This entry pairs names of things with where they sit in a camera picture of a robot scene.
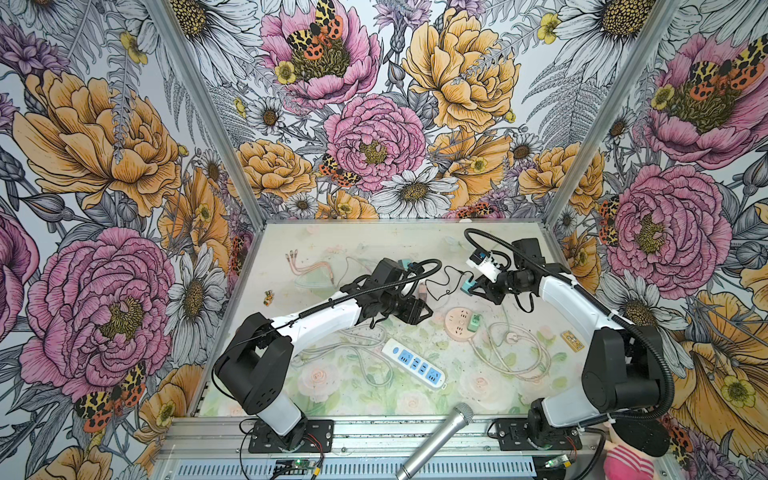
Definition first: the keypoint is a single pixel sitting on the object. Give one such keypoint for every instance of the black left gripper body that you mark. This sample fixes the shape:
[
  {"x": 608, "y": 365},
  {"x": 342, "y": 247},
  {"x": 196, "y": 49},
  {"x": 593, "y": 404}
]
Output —
[{"x": 404, "y": 308}]

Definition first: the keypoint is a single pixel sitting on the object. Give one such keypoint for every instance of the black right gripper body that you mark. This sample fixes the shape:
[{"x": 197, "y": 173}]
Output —
[{"x": 507, "y": 283}]

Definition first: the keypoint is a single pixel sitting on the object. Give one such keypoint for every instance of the light green USB charger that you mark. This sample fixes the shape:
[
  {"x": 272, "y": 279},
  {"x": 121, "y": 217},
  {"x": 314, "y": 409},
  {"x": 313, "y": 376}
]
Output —
[{"x": 474, "y": 323}]

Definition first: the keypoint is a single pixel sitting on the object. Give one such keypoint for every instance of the teal charger with black cable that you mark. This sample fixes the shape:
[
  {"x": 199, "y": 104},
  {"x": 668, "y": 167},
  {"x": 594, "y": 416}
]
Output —
[{"x": 467, "y": 286}]

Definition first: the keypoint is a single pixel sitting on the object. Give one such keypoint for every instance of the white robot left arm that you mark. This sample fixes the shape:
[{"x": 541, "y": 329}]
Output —
[{"x": 253, "y": 367}]

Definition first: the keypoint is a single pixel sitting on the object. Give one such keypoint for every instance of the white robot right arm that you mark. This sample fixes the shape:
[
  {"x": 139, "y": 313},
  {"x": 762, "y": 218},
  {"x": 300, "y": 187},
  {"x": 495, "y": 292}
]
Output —
[{"x": 624, "y": 375}]

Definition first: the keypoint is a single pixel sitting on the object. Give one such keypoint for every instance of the white blue power strip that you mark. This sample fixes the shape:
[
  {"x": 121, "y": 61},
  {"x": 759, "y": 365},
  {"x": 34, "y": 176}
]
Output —
[{"x": 414, "y": 364}]

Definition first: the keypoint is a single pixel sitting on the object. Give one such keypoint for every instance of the round pink power socket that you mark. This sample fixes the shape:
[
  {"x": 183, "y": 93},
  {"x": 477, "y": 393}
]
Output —
[{"x": 455, "y": 324}]

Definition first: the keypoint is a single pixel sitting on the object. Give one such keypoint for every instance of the yellow rectangular sticker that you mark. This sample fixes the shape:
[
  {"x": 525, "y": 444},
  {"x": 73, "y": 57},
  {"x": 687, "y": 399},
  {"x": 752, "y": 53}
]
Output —
[{"x": 572, "y": 341}]

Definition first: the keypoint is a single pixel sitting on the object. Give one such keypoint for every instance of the small orange flower sticker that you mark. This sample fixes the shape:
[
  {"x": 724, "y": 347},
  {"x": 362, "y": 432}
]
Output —
[{"x": 269, "y": 297}]

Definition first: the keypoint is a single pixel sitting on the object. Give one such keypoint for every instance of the silver microphone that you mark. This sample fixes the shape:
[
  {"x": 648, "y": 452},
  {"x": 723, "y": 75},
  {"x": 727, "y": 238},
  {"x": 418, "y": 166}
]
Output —
[{"x": 460, "y": 416}]

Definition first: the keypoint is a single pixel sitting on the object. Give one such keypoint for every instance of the green circuit board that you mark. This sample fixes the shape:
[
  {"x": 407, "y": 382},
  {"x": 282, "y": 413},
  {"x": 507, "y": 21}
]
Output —
[{"x": 293, "y": 466}]

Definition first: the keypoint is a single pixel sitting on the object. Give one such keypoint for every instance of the pink doll with black hat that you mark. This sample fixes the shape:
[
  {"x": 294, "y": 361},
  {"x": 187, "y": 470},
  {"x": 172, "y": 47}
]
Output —
[{"x": 623, "y": 462}]

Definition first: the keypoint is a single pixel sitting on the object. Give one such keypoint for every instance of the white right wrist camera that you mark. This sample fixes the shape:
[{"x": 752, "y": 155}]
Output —
[{"x": 482, "y": 262}]

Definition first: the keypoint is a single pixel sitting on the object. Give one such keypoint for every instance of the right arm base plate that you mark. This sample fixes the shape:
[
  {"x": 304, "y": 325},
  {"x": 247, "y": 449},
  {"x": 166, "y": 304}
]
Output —
[{"x": 517, "y": 434}]

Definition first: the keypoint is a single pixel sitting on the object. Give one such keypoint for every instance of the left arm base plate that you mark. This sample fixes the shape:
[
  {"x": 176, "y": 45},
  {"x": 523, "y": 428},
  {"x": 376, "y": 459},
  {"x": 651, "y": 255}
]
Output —
[{"x": 308, "y": 436}]

